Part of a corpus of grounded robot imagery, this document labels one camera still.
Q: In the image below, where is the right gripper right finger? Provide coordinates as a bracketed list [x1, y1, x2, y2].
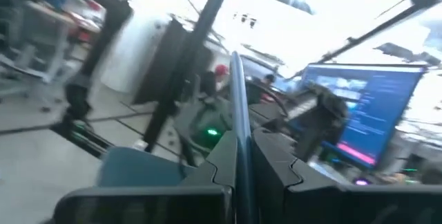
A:
[253, 129, 346, 224]

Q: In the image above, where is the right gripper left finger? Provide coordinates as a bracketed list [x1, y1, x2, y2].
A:
[181, 131, 238, 197]

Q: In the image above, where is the blue pen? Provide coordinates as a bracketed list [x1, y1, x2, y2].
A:
[229, 50, 260, 224]

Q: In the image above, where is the teal plastic bin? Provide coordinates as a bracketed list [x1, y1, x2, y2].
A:
[97, 147, 196, 187]

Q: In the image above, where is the person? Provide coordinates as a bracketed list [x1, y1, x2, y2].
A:
[202, 64, 231, 97]
[255, 73, 277, 104]

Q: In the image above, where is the monitor with blue screen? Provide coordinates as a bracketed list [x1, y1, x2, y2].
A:
[298, 63, 426, 170]

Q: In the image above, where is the black partition panel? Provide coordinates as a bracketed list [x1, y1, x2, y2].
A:
[133, 18, 189, 106]

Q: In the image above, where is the black background rig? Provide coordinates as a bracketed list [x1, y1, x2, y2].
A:
[0, 0, 134, 158]

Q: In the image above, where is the grey background desk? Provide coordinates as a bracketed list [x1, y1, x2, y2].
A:
[0, 1, 101, 83]

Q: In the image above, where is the black frame post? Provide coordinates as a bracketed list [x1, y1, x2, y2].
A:
[142, 0, 238, 153]

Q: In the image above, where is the black frame beam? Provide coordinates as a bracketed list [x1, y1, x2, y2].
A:
[288, 0, 442, 80]

